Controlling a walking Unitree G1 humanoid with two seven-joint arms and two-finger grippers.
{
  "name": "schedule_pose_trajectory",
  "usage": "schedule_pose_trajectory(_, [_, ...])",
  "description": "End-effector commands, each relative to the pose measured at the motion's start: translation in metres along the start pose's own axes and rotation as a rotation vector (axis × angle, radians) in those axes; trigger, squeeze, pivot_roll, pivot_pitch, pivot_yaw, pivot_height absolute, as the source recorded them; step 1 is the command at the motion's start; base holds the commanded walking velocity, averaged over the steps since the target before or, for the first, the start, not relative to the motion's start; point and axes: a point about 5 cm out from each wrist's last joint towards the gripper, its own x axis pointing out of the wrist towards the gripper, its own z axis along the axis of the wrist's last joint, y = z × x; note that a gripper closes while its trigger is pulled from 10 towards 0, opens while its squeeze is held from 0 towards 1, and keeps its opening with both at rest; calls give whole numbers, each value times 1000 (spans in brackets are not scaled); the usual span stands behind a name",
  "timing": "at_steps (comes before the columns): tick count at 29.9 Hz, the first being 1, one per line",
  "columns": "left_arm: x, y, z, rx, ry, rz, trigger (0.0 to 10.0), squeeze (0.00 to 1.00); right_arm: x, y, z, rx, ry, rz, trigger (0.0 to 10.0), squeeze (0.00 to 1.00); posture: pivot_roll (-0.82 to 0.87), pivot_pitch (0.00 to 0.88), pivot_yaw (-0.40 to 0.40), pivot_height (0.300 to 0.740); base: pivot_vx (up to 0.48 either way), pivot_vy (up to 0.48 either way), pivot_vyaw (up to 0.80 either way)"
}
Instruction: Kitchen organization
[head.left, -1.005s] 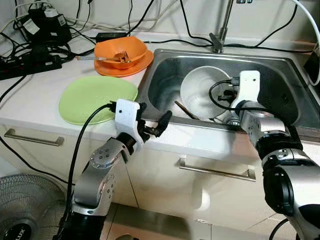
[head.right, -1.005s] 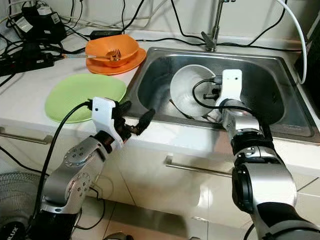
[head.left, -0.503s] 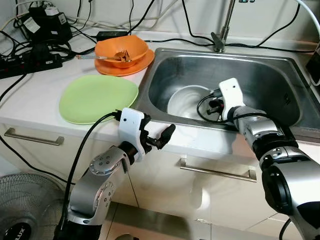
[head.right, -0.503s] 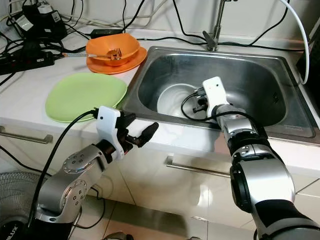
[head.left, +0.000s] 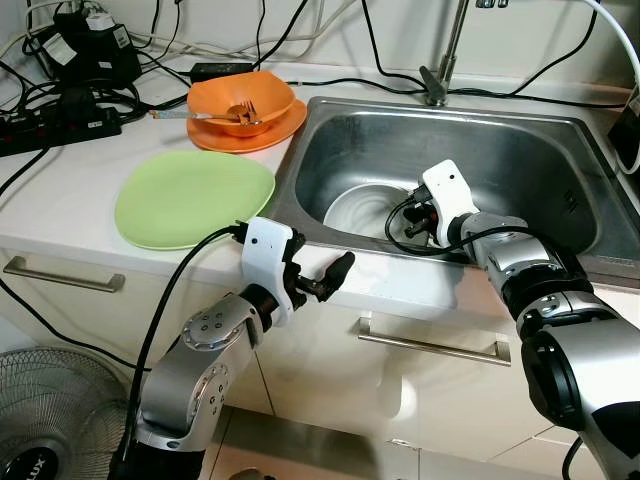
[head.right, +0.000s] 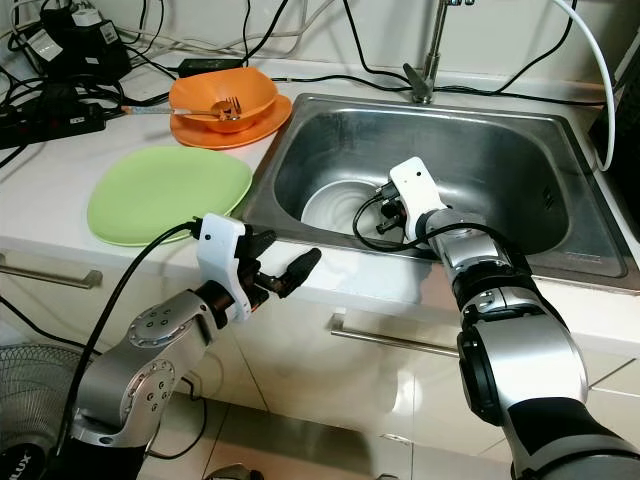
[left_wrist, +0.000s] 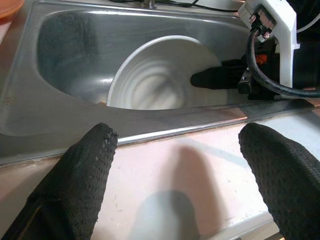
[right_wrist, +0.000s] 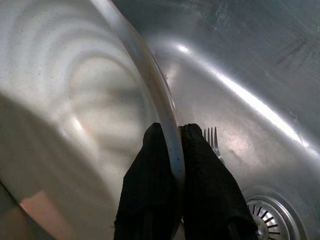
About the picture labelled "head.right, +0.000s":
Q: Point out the green plate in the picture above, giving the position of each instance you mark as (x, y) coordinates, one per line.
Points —
(160, 195)

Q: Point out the orange plate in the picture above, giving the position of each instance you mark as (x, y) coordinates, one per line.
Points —
(270, 132)

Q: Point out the orange bowl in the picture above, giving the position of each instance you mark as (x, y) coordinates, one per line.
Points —
(210, 85)

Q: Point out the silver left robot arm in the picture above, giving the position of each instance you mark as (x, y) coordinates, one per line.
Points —
(150, 350)

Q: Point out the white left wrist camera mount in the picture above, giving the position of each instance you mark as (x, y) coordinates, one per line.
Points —
(220, 250)

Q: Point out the grey floor fan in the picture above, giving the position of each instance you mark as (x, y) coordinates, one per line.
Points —
(40, 410)

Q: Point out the large black power adapter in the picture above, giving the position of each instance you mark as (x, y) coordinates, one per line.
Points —
(85, 50)

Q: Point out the cream kitchen cabinet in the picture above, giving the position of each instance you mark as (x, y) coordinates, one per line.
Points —
(310, 400)

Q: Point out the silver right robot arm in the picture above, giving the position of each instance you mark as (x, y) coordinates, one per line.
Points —
(520, 360)

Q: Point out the rose gold fork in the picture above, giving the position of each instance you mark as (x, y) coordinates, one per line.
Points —
(225, 108)

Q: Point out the stainless steel sink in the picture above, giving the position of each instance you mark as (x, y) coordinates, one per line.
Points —
(510, 160)

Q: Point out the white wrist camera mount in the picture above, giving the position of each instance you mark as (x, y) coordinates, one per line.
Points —
(220, 250)
(415, 185)

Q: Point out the white ceramic bowl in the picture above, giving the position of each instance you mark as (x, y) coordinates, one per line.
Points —
(330, 205)

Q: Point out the flat black power adapter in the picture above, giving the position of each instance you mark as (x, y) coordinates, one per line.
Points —
(210, 66)

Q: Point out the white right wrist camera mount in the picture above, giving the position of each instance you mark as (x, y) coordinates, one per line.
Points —
(415, 185)

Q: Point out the black power strip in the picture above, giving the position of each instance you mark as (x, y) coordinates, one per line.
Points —
(60, 125)

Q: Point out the black appliance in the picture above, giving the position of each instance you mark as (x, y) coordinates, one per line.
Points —
(628, 130)

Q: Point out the chrome faucet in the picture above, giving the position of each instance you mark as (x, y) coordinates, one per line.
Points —
(418, 90)

